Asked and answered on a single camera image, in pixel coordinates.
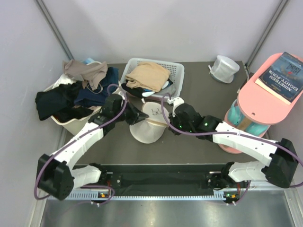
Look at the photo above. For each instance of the taupe garment on hamper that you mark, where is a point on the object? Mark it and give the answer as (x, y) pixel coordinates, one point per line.
(90, 74)

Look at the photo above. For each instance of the beige folded garment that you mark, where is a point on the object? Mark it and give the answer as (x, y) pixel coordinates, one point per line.
(147, 75)

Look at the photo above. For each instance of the white perforated plastic basket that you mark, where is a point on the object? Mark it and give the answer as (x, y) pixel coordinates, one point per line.
(177, 72)

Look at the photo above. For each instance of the grey garment in basket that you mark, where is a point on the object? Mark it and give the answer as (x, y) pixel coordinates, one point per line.
(170, 89)

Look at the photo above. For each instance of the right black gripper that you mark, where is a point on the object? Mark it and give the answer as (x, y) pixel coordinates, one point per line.
(173, 119)

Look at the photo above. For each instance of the teal item under table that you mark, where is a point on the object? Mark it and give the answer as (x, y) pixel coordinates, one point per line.
(236, 117)

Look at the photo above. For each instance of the cream laundry hamper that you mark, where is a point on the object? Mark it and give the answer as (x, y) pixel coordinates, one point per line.
(75, 125)

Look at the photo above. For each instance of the black garment pile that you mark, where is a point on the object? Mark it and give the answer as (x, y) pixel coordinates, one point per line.
(59, 103)

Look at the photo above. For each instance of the black white sock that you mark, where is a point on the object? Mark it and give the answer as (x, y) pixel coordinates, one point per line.
(143, 92)

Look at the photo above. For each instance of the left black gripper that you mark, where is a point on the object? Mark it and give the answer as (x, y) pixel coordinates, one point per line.
(136, 115)

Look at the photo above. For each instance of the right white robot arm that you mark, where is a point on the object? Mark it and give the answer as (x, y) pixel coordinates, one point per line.
(274, 161)

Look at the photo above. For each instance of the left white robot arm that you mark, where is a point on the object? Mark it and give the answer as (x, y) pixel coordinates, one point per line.
(56, 174)

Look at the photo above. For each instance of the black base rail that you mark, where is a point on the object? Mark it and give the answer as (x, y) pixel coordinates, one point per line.
(164, 180)

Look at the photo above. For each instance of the dark blue paperback book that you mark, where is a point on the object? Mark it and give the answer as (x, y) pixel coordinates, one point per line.
(283, 78)

